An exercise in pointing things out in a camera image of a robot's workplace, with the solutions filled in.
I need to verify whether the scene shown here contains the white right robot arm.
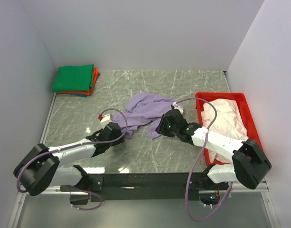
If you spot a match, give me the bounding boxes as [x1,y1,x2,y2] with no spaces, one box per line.
[155,109,272,190]

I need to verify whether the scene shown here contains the blue folded t shirt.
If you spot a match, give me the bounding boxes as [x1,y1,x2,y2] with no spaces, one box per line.
[71,73,100,97]

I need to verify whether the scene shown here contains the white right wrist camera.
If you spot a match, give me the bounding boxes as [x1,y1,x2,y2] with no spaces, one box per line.
[171,102,184,114]

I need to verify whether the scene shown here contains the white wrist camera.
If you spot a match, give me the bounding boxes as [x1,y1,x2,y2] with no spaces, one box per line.
[171,102,184,114]
[98,114,112,129]

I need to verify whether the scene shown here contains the orange folded t shirt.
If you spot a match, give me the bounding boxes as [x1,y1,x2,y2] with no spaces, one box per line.
[57,68,100,97]

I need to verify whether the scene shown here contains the black base beam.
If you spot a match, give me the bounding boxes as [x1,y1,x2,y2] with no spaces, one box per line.
[59,172,229,205]

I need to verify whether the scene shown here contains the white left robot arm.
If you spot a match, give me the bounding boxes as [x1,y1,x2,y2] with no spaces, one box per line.
[13,122,124,196]

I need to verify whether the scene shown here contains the green folded t shirt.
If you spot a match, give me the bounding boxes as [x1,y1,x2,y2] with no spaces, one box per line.
[52,65,94,93]

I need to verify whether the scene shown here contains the lavender t shirt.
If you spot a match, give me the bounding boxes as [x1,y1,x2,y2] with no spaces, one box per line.
[112,93,176,139]

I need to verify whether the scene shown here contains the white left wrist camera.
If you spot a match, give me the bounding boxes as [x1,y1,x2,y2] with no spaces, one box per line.
[98,114,112,129]

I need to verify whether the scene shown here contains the red plastic bin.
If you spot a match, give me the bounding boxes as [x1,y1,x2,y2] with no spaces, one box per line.
[195,92,263,166]

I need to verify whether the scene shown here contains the white t shirt in bin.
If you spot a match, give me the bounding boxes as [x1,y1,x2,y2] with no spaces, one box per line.
[201,98,250,164]

